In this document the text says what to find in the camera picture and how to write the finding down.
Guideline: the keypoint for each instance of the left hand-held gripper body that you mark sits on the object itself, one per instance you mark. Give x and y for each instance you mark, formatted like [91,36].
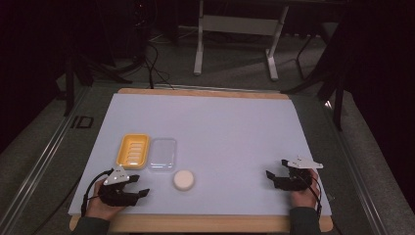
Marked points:
[115,196]

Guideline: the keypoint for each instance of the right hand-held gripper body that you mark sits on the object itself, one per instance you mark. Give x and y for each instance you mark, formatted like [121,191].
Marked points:
[298,178]

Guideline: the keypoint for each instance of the person's left hand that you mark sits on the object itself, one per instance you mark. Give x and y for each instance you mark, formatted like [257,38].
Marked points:
[101,209]

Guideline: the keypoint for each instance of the person's right hand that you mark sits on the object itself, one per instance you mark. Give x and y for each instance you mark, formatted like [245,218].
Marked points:
[306,196]

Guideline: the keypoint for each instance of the yellow soap dish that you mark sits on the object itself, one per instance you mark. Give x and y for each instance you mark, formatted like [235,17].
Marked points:
[133,150]

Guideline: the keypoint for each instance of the clear plastic container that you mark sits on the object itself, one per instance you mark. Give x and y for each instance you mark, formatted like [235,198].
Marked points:
[162,155]

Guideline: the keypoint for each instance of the white table mat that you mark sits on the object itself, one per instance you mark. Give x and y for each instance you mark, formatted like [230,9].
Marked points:
[221,137]

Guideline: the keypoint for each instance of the black tripod stand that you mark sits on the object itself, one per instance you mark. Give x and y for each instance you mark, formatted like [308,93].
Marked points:
[337,98]
[70,81]

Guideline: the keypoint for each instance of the metal floor rail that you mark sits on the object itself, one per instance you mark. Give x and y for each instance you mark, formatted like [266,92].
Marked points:
[359,182]
[36,169]

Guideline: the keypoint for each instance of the white metal desk frame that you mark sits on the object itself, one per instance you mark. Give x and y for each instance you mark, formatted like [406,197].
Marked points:
[241,25]

